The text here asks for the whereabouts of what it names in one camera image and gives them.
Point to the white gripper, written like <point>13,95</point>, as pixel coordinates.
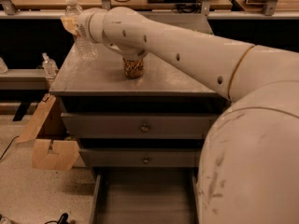
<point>82,26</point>

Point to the clear plastic water bottle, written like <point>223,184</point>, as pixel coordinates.
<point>86,49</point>

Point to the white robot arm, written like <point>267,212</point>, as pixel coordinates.
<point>249,166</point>

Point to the clear bottle on left shelf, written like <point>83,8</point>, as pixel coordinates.
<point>49,65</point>

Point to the grey drawer cabinet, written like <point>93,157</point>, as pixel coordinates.
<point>101,87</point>

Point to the grey middle drawer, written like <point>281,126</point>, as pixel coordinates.
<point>140,157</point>

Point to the open grey bottom drawer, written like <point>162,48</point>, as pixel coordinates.
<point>145,196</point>

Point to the gold soda can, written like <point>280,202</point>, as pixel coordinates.
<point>133,69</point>

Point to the brown cardboard box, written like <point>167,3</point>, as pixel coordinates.
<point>54,148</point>

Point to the black object on floor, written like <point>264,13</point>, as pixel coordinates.
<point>63,219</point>

